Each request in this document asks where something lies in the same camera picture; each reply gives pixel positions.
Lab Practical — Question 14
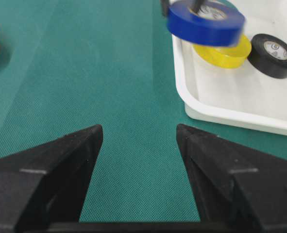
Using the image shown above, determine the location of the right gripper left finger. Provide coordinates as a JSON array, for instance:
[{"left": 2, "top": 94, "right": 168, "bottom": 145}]
[{"left": 0, "top": 125, "right": 102, "bottom": 233}]

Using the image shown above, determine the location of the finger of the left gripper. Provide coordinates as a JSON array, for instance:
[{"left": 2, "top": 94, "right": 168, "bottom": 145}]
[
  {"left": 190, "top": 0, "right": 204, "bottom": 13},
  {"left": 160, "top": 0, "right": 169, "bottom": 17}
]

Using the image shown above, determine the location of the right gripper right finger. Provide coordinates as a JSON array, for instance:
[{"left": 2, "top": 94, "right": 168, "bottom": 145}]
[{"left": 176, "top": 124, "right": 287, "bottom": 233}]

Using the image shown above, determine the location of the blue tape roll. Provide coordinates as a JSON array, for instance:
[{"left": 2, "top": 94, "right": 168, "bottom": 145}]
[{"left": 167, "top": 0, "right": 245, "bottom": 47}]

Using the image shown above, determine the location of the yellow tape roll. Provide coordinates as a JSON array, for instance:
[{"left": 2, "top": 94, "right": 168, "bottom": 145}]
[{"left": 193, "top": 34, "right": 252, "bottom": 68}]

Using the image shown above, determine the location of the black tape roll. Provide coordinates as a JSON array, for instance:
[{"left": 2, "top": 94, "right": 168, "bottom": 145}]
[{"left": 248, "top": 33, "right": 287, "bottom": 79}]

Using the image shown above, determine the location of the white plastic case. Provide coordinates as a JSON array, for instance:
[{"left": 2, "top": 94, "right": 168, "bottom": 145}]
[{"left": 172, "top": 0, "right": 287, "bottom": 135}]

